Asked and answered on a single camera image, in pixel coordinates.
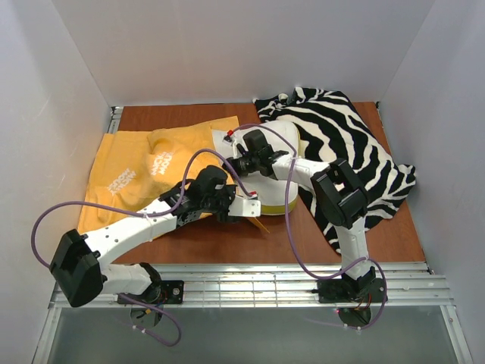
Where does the white pillow yellow edge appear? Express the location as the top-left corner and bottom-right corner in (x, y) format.
(211, 121), (299, 215)

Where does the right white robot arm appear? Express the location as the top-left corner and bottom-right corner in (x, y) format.
(224, 127), (376, 301)

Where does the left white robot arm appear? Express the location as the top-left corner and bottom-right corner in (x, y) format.
(49, 165), (243, 308)

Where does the zebra striped blanket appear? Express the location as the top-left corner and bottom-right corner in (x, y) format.
(252, 86), (417, 254)

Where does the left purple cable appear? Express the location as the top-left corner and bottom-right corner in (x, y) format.
(31, 149), (258, 347)

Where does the purple cable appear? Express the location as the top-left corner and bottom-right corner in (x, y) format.
(227, 123), (388, 333)
(31, 149), (258, 347)

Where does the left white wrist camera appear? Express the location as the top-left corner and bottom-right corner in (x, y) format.
(227, 196), (261, 218)

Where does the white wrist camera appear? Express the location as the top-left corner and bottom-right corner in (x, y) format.
(227, 196), (261, 218)
(223, 130), (245, 158)

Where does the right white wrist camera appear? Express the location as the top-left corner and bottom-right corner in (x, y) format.
(223, 130), (245, 158)

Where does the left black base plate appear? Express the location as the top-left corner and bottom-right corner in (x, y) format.
(124, 280), (185, 306)

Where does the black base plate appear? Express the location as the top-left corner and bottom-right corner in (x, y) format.
(311, 278), (387, 303)
(124, 280), (185, 306)

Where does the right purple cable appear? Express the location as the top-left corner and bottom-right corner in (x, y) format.
(227, 123), (388, 333)

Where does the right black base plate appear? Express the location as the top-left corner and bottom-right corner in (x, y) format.
(311, 278), (387, 303)

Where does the aluminium rail frame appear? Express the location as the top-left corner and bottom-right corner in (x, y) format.
(32, 102), (473, 364)

